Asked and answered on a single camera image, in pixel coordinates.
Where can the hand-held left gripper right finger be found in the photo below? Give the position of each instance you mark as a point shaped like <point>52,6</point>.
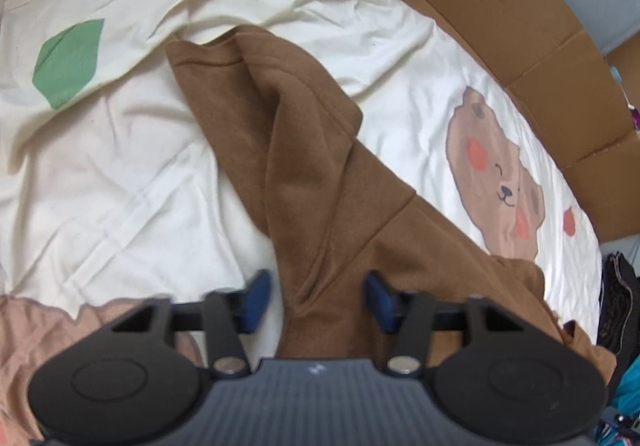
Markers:
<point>379,301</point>

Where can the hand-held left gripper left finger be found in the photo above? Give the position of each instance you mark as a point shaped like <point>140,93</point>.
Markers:
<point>257,298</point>

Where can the brown printed t-shirt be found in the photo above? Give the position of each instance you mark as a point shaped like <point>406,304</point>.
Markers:
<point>320,176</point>

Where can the white bear print bedsheet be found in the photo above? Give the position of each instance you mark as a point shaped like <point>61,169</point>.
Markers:
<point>125,186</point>

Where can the black bag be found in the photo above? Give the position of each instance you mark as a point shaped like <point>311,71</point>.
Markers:
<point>620,296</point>

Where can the teal fabric item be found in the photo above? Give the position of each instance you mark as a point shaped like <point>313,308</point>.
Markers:
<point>627,391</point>

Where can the flattened cardboard sheet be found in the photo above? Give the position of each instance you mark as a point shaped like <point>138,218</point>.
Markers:
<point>525,26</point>

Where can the pile of colourful items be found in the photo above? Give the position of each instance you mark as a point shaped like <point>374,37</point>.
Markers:
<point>632,101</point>

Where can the brown cardboard box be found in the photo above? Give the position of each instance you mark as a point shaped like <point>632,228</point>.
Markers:
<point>625,56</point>

